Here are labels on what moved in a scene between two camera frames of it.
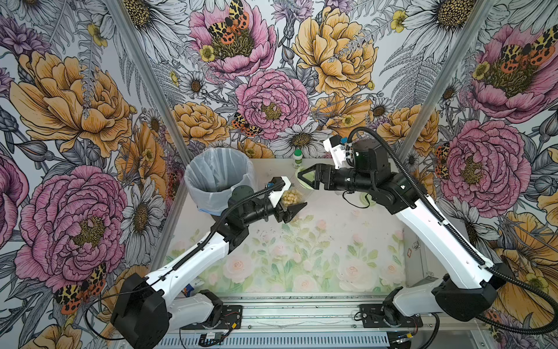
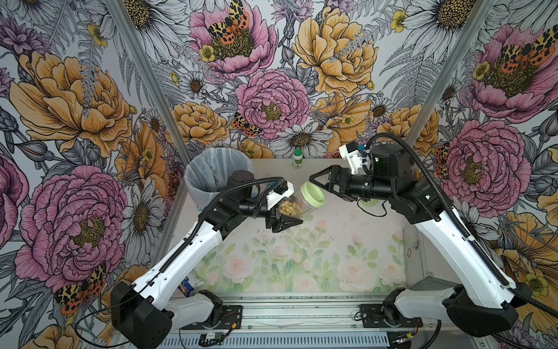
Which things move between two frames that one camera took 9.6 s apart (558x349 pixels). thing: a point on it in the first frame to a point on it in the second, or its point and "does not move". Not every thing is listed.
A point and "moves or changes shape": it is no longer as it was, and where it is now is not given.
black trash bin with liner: [211, 177] does not move
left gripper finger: [292, 211] to [283, 222]
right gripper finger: [315, 183] to [331, 187]
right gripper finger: [321, 170] to [330, 184]
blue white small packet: [187, 290] does not move
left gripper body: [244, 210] to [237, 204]
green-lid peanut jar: [291, 197] moves or changes shape
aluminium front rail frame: [332, 323] does not move
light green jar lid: [364, 201] does not move
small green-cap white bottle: [298, 157] does not move
